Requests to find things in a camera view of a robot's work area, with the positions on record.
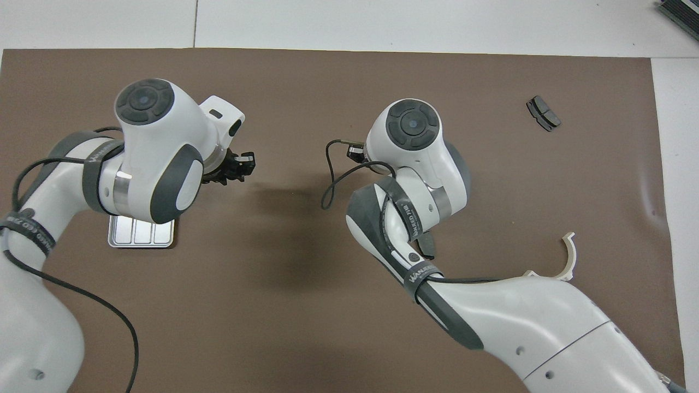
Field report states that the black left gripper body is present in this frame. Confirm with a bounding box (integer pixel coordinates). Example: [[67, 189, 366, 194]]
[[203, 150, 236, 185]]

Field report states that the silver metal tray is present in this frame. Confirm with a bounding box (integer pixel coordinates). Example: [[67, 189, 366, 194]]
[[108, 215, 176, 249]]

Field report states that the long grey brake pad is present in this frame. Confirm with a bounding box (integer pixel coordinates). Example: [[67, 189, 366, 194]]
[[416, 232, 436, 261]]

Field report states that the brown paper table mat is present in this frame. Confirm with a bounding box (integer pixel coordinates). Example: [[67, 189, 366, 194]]
[[0, 48, 688, 393]]

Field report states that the short grey brake pad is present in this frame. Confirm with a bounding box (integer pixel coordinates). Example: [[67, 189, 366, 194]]
[[526, 96, 562, 133]]

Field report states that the white curved plastic clip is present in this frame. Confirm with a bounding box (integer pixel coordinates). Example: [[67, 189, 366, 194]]
[[523, 232, 577, 282]]

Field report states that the grey ribbed metal block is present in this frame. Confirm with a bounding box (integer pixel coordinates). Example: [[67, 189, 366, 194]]
[[657, 0, 699, 41]]

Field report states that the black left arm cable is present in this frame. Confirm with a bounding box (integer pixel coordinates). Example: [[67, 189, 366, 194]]
[[0, 127, 140, 393]]

